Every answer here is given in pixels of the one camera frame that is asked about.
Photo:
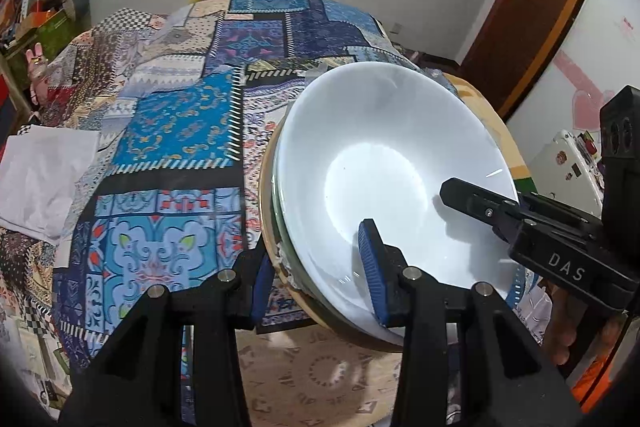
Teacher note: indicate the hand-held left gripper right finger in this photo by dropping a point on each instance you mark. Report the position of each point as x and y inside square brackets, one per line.
[375, 272]

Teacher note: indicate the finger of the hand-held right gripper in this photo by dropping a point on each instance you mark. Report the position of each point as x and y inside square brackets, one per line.
[565, 214]
[475, 202]

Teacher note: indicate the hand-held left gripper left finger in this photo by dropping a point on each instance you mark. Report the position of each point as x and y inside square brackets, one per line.
[262, 292]

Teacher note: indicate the green bowl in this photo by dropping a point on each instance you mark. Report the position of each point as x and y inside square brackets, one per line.
[277, 212]

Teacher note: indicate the pink bowl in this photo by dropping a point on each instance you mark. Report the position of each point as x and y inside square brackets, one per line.
[264, 202]

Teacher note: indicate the white spotted bowl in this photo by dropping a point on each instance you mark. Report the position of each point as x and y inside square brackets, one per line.
[375, 147]

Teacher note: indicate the person's right hand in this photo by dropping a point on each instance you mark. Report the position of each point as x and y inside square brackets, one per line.
[565, 327]

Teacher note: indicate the small white cabinet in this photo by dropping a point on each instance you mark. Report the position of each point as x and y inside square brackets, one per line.
[555, 167]

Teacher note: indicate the orange garment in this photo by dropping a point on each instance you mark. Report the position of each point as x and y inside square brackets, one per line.
[595, 382]

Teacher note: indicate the patchwork blanket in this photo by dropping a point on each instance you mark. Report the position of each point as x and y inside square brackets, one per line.
[175, 132]

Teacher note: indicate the wooden wardrobe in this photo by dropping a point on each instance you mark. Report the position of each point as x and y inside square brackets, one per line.
[560, 32]

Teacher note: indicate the white sliding door with hearts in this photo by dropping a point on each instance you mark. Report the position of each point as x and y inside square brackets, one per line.
[600, 32]

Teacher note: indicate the white cloth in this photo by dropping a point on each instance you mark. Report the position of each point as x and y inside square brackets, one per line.
[45, 177]

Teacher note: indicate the pink bunny toy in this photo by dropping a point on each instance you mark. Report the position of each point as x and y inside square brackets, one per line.
[37, 62]

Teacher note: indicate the pile of cardboard clutter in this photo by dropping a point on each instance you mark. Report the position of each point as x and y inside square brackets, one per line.
[20, 2]

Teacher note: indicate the wall socket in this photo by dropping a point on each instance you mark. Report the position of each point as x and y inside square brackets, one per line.
[397, 28]

